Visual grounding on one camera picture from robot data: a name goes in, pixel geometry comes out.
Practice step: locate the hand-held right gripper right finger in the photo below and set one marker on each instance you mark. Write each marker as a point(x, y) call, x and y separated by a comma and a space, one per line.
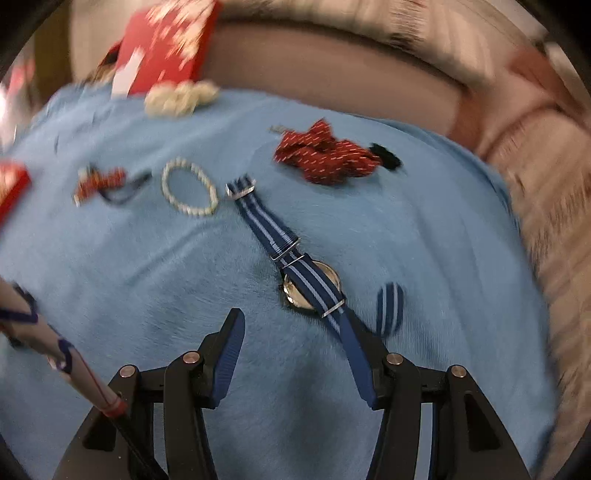
point(359, 364)

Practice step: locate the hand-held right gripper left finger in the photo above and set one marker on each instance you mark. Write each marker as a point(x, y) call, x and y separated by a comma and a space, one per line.
point(229, 357)

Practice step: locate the light blue cloth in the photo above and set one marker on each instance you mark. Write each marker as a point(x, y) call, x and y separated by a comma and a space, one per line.
point(258, 258)

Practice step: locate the cream fabric scrunchie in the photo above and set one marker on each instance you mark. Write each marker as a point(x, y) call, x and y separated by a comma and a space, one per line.
point(181, 97)

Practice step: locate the red gift box lid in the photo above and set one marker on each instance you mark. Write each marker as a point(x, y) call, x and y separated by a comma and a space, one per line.
point(11, 191)

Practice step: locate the red patterned gift box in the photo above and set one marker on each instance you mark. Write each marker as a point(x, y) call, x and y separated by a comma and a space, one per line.
point(162, 44)

